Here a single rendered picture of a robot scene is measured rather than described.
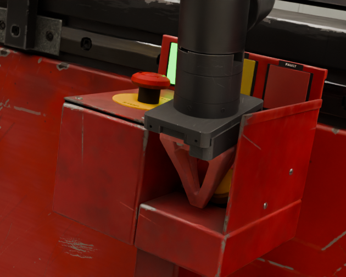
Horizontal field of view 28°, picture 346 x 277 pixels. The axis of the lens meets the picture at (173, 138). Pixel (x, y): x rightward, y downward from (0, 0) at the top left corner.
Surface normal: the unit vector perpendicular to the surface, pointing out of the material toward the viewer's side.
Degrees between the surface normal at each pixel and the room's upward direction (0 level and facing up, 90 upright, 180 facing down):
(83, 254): 87
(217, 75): 99
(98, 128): 90
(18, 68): 90
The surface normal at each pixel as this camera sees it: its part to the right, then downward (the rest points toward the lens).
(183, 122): 0.06, -0.91
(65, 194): -0.57, 0.13
